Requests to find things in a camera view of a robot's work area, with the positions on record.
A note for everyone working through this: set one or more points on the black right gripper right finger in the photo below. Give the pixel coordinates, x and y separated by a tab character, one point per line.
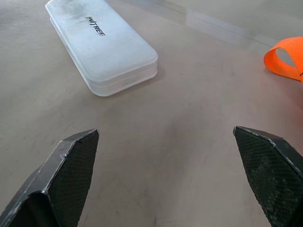
274	175

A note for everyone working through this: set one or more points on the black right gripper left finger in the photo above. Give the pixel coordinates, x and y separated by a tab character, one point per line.
59	182

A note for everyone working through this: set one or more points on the translucent white plastic case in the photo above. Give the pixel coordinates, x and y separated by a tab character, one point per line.
99	45

